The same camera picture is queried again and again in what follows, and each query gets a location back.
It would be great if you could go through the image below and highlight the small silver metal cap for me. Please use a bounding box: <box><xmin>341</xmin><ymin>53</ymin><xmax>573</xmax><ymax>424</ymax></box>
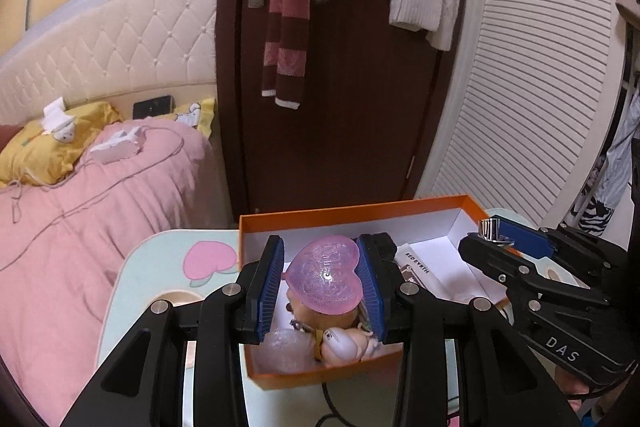
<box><xmin>477</xmin><ymin>217</ymin><xmax>501</xmax><ymax>243</ymax></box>

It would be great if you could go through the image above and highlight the white cosmetic tube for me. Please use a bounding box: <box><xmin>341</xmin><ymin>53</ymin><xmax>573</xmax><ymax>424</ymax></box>
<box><xmin>394</xmin><ymin>241</ymin><xmax>508</xmax><ymax>306</ymax></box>

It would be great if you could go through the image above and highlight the bubble wrap bundle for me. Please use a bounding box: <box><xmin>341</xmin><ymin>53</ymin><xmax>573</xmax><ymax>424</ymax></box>
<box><xmin>254</xmin><ymin>329</ymin><xmax>319</xmax><ymax>374</ymax></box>

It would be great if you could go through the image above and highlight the cartoon figure keychain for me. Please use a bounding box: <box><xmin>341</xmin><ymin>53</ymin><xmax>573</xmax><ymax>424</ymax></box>
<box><xmin>290</xmin><ymin>320</ymin><xmax>380</xmax><ymax>367</ymax></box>

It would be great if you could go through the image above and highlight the capybara plush with blue cap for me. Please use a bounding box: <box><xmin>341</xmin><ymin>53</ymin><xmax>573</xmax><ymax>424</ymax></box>
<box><xmin>286</xmin><ymin>282</ymin><xmax>363</xmax><ymax>332</ymax></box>

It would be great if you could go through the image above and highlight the pink plastic capsule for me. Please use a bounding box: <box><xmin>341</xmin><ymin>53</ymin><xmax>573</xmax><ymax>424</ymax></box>
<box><xmin>283</xmin><ymin>235</ymin><xmax>362</xmax><ymax>303</ymax></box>

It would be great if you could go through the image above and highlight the person right hand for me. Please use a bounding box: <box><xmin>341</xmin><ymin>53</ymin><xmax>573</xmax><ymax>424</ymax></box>
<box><xmin>554</xmin><ymin>366</ymin><xmax>630</xmax><ymax>425</ymax></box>

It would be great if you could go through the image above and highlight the pink duvet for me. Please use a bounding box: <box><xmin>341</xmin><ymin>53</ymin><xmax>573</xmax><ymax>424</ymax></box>
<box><xmin>1</xmin><ymin>119</ymin><xmax>226</xmax><ymax>426</ymax></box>

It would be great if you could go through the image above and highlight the orange storage box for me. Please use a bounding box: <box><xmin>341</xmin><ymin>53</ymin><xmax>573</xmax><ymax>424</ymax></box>
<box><xmin>240</xmin><ymin>195</ymin><xmax>506</xmax><ymax>390</ymax></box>

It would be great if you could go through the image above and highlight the dark wooden door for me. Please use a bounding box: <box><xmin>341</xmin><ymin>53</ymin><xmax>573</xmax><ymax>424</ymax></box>
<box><xmin>215</xmin><ymin>0</ymin><xmax>454</xmax><ymax>217</ymax></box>

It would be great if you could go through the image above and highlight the yellow pillow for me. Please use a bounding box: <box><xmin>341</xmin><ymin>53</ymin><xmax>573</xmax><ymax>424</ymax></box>
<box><xmin>1</xmin><ymin>101</ymin><xmax>122</xmax><ymax>187</ymax></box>

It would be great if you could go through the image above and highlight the purple phone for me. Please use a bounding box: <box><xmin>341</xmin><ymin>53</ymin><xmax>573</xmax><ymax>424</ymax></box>
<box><xmin>132</xmin><ymin>95</ymin><xmax>175</xmax><ymax>119</ymax></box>

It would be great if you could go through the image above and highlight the red pink striped scarf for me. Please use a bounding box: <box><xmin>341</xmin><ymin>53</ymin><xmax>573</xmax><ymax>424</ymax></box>
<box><xmin>262</xmin><ymin>0</ymin><xmax>311</xmax><ymax>109</ymax></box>

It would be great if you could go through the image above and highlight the cream tufted headboard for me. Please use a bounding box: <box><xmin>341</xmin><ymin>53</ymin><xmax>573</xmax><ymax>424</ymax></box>
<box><xmin>1</xmin><ymin>0</ymin><xmax>217</xmax><ymax>124</ymax></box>

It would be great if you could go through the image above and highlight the black cable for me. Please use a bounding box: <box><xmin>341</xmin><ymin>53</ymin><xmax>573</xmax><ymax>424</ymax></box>
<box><xmin>314</xmin><ymin>380</ymin><xmax>461</xmax><ymax>427</ymax></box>

